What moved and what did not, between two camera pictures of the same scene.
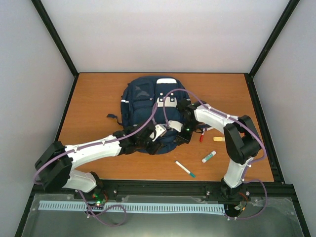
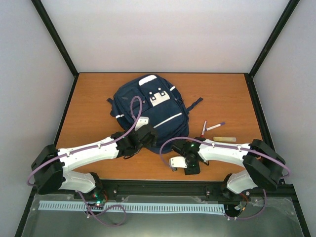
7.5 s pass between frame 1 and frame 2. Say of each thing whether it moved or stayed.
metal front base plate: stayed
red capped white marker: stayed
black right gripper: moved
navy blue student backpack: moved
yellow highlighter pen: stayed
